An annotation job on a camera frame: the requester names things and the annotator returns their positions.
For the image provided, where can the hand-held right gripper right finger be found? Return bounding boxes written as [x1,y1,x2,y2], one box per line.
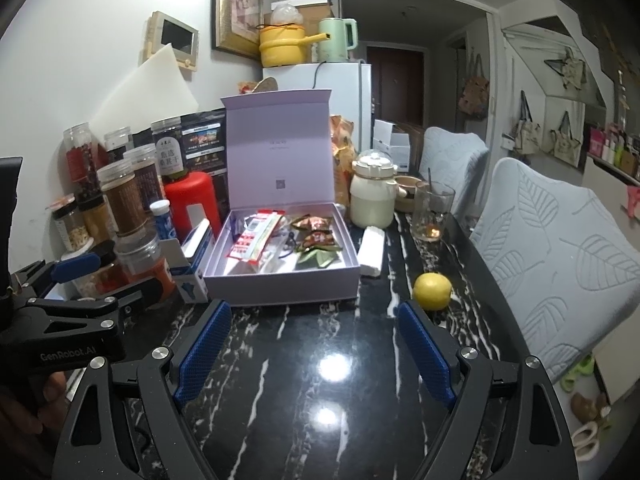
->
[397,300,581,480]

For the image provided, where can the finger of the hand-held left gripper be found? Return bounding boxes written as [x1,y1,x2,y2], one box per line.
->
[30,277,163,333]
[10,254,103,298]

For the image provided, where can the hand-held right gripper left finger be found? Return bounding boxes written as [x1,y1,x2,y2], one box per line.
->
[52,299,233,480]

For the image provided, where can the red white packet strip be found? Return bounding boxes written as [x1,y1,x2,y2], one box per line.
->
[225,210,281,266]

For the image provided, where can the green packet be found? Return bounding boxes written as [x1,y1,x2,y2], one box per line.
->
[295,250,336,268]

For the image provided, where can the snack packets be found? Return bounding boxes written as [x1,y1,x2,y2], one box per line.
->
[295,231,341,253]

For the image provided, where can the red gold snack packet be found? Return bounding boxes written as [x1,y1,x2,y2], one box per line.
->
[291,215,335,233]

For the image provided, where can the lavender gift box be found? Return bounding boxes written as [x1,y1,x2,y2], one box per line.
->
[202,89,362,307]

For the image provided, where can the person's left hand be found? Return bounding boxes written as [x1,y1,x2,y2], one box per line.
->
[0,371,68,441]

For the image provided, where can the clear jar orange contents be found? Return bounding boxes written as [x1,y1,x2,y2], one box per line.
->
[114,232,176,293]

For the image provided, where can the black lid jar red contents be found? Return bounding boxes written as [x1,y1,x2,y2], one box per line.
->
[72,240,131,298]

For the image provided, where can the black lid jar pale slices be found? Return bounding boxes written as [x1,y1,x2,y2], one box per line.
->
[52,202,93,253]

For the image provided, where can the black lid jar yellow contents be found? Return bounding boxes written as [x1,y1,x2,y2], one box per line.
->
[77,194,116,246]

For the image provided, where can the blue white medicine box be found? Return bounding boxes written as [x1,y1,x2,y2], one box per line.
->
[167,218,217,303]

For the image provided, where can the yellow lemon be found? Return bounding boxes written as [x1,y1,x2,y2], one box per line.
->
[412,272,453,311]

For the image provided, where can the blue tablet tube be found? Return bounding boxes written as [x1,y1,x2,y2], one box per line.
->
[149,200,176,241]

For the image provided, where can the brown powder jar white label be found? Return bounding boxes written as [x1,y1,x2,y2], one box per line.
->
[96,160,148,236]

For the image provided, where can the red bottle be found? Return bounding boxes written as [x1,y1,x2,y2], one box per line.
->
[164,171,223,241]

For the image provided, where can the red berries jar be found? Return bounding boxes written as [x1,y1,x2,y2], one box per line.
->
[63,122,108,201]

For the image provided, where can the white tissue packet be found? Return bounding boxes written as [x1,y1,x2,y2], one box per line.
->
[357,225,386,278]

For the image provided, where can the dark brown contents jar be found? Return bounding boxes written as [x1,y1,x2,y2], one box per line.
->
[123,144,166,201]

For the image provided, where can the jar with black label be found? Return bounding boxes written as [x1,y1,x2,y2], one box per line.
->
[104,127,136,163]

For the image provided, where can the glass cup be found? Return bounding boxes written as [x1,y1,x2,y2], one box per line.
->
[411,181,456,243]

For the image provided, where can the green slipper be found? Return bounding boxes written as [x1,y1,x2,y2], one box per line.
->
[560,355,598,393]

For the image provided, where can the beige ceramic bowl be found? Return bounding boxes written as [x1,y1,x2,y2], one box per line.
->
[392,175,426,213]

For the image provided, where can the chair with leaf cover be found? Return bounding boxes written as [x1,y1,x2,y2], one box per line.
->
[419,126,490,211]
[470,157,640,376]

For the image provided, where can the black snack bag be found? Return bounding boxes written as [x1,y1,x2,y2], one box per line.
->
[132,108,228,211]

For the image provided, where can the brown plush slipper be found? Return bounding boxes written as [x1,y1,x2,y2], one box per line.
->
[570,391,611,423]

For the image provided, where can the white slipper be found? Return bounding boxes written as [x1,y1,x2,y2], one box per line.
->
[572,422,601,461]

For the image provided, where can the white foam board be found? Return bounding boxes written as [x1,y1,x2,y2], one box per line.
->
[89,42,200,133]

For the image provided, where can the orange snack bag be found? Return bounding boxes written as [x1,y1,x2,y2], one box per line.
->
[330,114,358,206]

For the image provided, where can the white cardboard box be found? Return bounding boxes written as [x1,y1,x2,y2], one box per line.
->
[372,119,413,171]

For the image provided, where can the cream tote bag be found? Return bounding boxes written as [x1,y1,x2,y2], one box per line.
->
[510,91,543,156]
[547,110,583,163]

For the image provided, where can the cream intercom panel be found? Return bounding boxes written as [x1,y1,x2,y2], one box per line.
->
[145,10,200,75]

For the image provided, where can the pink cloth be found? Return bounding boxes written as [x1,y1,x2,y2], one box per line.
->
[620,185,640,218]

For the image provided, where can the brown floral tote bag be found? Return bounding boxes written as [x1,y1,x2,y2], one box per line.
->
[457,52,491,121]

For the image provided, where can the white fridge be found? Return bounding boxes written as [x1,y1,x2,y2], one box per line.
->
[262,61,373,153]

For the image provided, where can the dark wooden door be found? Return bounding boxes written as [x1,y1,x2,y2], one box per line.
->
[366,45,426,121]

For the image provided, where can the row of cosmetic bottles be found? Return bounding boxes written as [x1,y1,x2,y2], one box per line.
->
[587,122,640,176]

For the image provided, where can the yellow pot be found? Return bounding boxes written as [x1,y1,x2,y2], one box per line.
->
[258,25,333,68]

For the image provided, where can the gold framed picture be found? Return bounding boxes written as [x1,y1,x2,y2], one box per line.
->
[211,0,265,58]

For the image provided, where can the white plastic bag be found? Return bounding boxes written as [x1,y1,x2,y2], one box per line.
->
[271,4,305,28]

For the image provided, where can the cream bag on hanger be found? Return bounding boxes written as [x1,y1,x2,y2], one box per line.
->
[542,45,588,92]

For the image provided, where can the green electric kettle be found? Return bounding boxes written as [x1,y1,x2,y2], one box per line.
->
[318,17,359,63]

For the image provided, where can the brown cardboard box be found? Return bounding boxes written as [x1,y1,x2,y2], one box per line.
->
[270,0,335,28]

